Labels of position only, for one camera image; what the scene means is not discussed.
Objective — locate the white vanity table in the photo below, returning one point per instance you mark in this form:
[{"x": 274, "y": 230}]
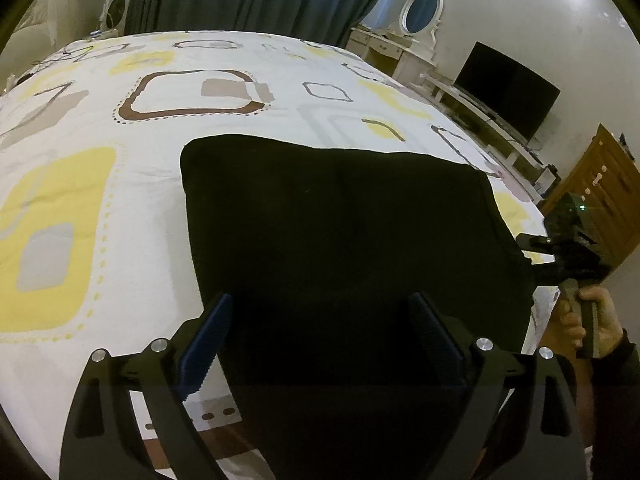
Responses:
[{"x": 395, "y": 52}]

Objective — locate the person's right hand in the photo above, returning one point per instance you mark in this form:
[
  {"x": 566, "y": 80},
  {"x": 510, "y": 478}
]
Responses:
[{"x": 608, "y": 320}]

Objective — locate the black flat television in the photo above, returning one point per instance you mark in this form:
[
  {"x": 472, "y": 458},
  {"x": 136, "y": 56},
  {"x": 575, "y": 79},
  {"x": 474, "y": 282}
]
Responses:
[{"x": 505, "y": 90}]

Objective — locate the wooden door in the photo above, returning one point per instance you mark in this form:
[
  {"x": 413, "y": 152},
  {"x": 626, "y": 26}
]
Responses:
[{"x": 600, "y": 185}]

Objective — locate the bed with patterned sheet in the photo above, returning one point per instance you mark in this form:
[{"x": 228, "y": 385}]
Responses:
[{"x": 150, "y": 185}]

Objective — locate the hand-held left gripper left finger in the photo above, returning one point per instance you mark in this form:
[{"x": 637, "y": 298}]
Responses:
[{"x": 207, "y": 347}]

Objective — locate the small round fan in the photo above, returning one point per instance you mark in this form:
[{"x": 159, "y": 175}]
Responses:
[{"x": 117, "y": 10}]

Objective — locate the oval white-framed mirror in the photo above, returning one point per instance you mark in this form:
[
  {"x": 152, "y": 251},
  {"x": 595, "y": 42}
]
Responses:
[{"x": 422, "y": 10}]

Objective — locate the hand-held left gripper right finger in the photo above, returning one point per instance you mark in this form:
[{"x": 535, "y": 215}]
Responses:
[{"x": 435, "y": 345}]

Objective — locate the white television stand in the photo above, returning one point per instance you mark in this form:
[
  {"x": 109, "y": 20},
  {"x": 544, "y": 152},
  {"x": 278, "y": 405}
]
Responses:
[{"x": 505, "y": 147}]

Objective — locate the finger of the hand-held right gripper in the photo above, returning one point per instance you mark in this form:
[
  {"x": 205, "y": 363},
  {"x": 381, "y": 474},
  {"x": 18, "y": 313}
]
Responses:
[
  {"x": 550, "y": 272},
  {"x": 532, "y": 243}
]

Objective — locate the small black device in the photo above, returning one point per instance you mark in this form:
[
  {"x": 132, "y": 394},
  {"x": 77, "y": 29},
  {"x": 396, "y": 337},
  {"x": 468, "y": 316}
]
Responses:
[{"x": 548, "y": 180}]

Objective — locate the black pants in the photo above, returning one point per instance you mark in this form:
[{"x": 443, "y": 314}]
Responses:
[{"x": 340, "y": 220}]

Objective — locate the person's right forearm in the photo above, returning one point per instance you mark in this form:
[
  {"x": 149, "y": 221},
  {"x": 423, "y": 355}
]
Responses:
[{"x": 620, "y": 365}]

